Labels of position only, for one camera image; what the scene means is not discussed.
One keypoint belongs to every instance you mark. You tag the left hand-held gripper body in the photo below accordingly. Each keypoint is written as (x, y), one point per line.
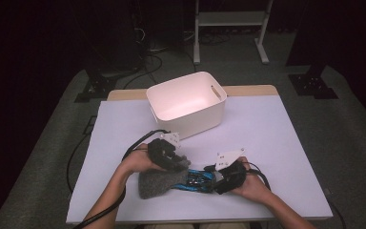
(162, 154)

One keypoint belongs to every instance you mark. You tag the person's right hand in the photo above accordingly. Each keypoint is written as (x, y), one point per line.
(252, 187)

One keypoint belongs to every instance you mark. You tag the grey fluffy cloth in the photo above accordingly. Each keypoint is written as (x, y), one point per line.
(155, 184)

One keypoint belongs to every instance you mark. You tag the black stand base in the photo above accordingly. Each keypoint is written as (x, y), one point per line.
(97, 87)
(313, 86)

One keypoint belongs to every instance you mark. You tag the white plastic bin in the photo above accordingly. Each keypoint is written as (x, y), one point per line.
(187, 108)

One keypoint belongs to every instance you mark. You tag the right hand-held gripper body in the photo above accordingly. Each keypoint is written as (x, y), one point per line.
(235, 176)

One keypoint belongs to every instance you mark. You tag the blue and black toy car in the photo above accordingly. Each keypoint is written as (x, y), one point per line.
(197, 183)

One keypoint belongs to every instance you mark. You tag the white metal stand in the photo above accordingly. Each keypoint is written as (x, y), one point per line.
(230, 18)

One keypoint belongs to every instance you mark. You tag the person's left hand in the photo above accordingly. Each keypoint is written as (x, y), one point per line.
(138, 162)

